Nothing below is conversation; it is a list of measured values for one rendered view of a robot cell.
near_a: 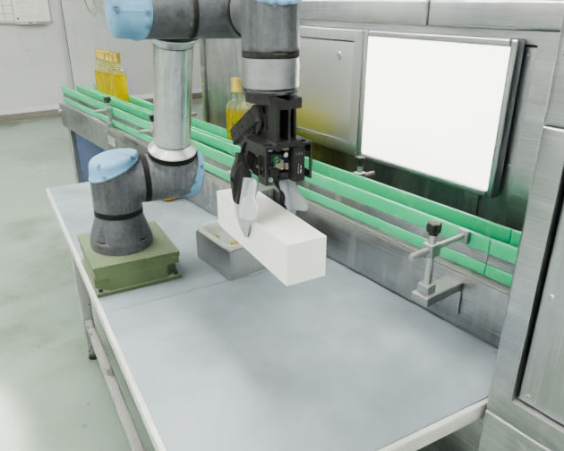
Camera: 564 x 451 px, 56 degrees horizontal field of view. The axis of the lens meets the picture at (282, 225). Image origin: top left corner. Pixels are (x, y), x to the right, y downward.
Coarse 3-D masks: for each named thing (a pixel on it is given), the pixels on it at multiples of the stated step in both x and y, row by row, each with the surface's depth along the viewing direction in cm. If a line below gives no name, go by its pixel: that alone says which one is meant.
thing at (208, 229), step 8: (208, 224) 141; (216, 224) 142; (200, 232) 138; (208, 232) 136; (216, 232) 143; (224, 232) 145; (216, 240) 132; (224, 240) 145; (232, 240) 147; (232, 248) 128; (240, 248) 130
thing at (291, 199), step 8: (280, 184) 77; (288, 184) 77; (280, 192) 79; (288, 192) 78; (296, 192) 76; (280, 200) 80; (288, 200) 79; (296, 200) 77; (304, 200) 75; (288, 208) 80; (296, 208) 79; (304, 208) 76
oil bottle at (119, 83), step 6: (114, 54) 241; (114, 60) 242; (120, 60) 244; (120, 66) 245; (114, 72) 243; (120, 72) 244; (114, 78) 244; (120, 78) 245; (114, 84) 246; (120, 84) 246; (126, 84) 248; (114, 90) 248; (120, 90) 247; (126, 90) 248; (114, 96) 250; (120, 96) 247; (126, 96) 249
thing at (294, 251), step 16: (224, 192) 87; (224, 208) 86; (272, 208) 80; (224, 224) 87; (256, 224) 75; (272, 224) 75; (288, 224) 74; (304, 224) 74; (240, 240) 82; (256, 240) 77; (272, 240) 72; (288, 240) 70; (304, 240) 70; (320, 240) 70; (256, 256) 78; (272, 256) 73; (288, 256) 69; (304, 256) 70; (320, 256) 71; (272, 272) 74; (288, 272) 70; (304, 272) 71; (320, 272) 72
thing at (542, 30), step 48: (336, 0) 143; (384, 0) 130; (432, 0) 119; (480, 0) 110; (528, 0) 103; (240, 48) 190; (528, 48) 108; (528, 96) 109; (528, 144) 112; (432, 192) 136; (528, 192) 114
